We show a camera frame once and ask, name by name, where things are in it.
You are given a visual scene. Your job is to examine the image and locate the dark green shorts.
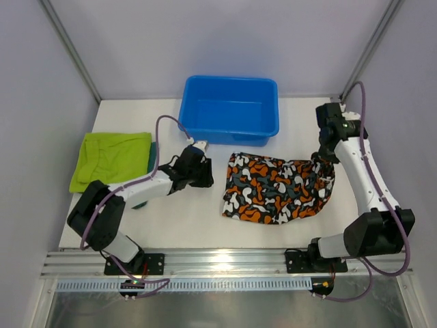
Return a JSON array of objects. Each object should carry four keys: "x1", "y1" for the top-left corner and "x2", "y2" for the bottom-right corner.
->
[{"x1": 132, "y1": 141, "x2": 157, "y2": 210}]

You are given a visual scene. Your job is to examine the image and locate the orange black patterned shorts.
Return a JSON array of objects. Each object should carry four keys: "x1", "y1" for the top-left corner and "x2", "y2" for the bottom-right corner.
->
[{"x1": 222, "y1": 152, "x2": 335, "y2": 225}]

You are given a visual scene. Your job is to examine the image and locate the lime green shorts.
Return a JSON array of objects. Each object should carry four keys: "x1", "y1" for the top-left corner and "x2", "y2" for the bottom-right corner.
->
[{"x1": 69, "y1": 133, "x2": 152, "y2": 193}]

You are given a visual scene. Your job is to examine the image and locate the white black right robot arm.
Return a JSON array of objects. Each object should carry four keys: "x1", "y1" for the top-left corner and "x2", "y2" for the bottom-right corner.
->
[{"x1": 308, "y1": 102, "x2": 415, "y2": 274}]

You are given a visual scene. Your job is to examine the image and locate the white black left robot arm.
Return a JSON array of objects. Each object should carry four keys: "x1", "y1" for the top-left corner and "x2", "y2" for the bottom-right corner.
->
[{"x1": 67, "y1": 141, "x2": 214, "y2": 275}]

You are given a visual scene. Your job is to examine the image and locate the blue plastic bin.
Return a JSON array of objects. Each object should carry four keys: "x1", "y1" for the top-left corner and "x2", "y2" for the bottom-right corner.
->
[{"x1": 179, "y1": 75, "x2": 279, "y2": 147}]

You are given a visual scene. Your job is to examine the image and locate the left controller board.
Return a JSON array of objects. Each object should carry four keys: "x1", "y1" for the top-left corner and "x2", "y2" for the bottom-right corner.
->
[{"x1": 119, "y1": 279, "x2": 145, "y2": 301}]

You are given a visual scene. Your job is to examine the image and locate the controller board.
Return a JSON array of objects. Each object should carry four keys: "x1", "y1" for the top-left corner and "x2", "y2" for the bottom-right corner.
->
[
  {"x1": 309, "y1": 277, "x2": 335, "y2": 299},
  {"x1": 119, "y1": 279, "x2": 145, "y2": 301}
]

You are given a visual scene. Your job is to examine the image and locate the right controller board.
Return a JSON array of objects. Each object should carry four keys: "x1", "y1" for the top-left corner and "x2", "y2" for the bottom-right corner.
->
[{"x1": 309, "y1": 277, "x2": 335, "y2": 299}]

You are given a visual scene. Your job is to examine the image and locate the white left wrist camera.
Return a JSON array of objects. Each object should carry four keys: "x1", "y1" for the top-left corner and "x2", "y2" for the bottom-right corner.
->
[{"x1": 187, "y1": 137, "x2": 209, "y2": 154}]

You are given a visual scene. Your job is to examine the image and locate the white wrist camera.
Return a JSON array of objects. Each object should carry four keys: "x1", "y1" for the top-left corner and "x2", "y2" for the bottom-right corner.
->
[
  {"x1": 187, "y1": 137, "x2": 209, "y2": 154},
  {"x1": 340, "y1": 105, "x2": 361, "y2": 120}
]

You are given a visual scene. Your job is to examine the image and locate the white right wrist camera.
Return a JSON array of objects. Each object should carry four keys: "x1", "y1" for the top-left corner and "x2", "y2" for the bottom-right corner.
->
[{"x1": 340, "y1": 105, "x2": 361, "y2": 120}]

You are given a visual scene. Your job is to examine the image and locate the right side aluminium rail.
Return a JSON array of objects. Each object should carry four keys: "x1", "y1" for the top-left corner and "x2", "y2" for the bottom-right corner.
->
[{"x1": 330, "y1": 96, "x2": 346, "y2": 113}]

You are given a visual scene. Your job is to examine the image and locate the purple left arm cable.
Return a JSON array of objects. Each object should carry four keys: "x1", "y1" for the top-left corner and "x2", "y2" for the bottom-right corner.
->
[{"x1": 80, "y1": 115, "x2": 195, "y2": 301}]

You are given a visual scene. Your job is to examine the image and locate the aluminium mounting rail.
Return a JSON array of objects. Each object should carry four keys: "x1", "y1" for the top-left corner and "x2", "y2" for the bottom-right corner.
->
[{"x1": 40, "y1": 247, "x2": 414, "y2": 279}]

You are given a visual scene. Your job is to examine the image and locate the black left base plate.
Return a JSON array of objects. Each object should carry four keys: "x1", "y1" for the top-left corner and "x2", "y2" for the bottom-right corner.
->
[{"x1": 104, "y1": 253, "x2": 165, "y2": 276}]

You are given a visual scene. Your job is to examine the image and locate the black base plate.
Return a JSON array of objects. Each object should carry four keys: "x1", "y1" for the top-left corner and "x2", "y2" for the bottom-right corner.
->
[
  {"x1": 104, "y1": 253, "x2": 165, "y2": 276},
  {"x1": 284, "y1": 249, "x2": 348, "y2": 273}
]

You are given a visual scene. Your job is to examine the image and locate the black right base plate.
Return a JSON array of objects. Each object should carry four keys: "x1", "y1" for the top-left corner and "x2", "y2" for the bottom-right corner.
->
[{"x1": 284, "y1": 249, "x2": 348, "y2": 273}]

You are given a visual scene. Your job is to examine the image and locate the grey slotted cable duct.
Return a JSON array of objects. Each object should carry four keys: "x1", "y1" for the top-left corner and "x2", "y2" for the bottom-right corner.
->
[{"x1": 55, "y1": 277, "x2": 311, "y2": 292}]

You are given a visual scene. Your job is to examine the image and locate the right aluminium frame post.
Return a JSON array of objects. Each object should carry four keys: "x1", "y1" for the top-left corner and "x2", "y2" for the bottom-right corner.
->
[{"x1": 339, "y1": 0, "x2": 404, "y2": 100}]

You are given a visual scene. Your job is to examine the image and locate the aluminium frame post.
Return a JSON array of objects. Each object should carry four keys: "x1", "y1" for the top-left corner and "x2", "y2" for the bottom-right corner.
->
[
  {"x1": 38, "y1": 0, "x2": 102, "y2": 104},
  {"x1": 339, "y1": 0, "x2": 404, "y2": 100}
]

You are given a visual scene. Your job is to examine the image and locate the left aluminium frame post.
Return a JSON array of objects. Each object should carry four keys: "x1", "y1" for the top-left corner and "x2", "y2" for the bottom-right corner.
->
[{"x1": 38, "y1": 0, "x2": 102, "y2": 104}]

